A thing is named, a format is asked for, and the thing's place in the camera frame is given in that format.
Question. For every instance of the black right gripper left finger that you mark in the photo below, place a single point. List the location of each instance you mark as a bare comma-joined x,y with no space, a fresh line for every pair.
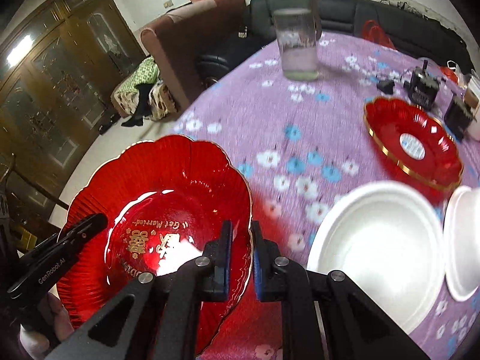
155,317

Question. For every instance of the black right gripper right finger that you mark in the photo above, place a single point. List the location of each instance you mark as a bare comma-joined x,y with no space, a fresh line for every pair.
325,316

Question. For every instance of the white foam plate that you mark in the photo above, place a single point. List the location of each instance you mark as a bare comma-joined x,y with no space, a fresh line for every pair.
387,238

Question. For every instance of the red plate with gold lettering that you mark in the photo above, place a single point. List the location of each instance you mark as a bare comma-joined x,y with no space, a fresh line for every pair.
164,200

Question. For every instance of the white foam bowl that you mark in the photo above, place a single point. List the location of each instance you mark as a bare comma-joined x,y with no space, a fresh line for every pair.
461,235

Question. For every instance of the red plate with white label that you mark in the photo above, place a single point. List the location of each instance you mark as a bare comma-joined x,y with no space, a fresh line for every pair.
414,146

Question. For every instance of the person's left hand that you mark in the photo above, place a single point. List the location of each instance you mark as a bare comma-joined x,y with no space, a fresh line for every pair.
43,326

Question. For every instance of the wooden glass door cabinet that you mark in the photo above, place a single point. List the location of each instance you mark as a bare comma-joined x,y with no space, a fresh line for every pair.
59,67

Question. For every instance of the green patterned blanket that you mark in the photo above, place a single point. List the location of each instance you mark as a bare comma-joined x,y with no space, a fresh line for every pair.
144,94

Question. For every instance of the small black power adapter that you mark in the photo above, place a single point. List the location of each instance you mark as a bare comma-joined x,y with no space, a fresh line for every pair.
386,86

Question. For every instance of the black box device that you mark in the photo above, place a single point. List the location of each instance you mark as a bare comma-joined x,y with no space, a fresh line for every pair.
458,117

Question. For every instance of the black fan motor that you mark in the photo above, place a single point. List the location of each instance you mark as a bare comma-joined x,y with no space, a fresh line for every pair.
422,88

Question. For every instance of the white paper cup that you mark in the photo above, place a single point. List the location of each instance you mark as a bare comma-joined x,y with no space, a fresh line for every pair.
471,99

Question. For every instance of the brown armchair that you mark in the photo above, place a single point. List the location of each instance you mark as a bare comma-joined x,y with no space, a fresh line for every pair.
177,37

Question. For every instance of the red plastic bag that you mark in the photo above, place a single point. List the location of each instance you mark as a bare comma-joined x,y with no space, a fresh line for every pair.
372,31

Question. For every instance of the black leather sofa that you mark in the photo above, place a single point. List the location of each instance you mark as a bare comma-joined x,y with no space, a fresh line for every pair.
413,34

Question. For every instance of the clear bottle with green lid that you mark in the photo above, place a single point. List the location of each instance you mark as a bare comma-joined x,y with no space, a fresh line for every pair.
297,26

